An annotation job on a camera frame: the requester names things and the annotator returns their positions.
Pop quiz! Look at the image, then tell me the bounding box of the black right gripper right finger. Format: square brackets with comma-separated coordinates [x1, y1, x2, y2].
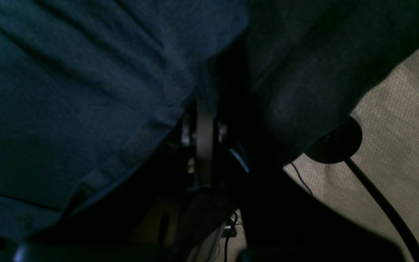
[227, 114, 405, 262]

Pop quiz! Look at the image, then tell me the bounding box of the dark grey T-shirt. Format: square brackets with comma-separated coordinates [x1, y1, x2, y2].
[0, 0, 249, 243]

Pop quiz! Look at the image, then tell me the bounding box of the round black stand base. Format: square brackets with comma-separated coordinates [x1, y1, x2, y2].
[304, 116, 363, 164]

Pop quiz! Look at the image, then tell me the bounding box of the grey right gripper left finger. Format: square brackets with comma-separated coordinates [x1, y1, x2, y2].
[196, 99, 214, 188]

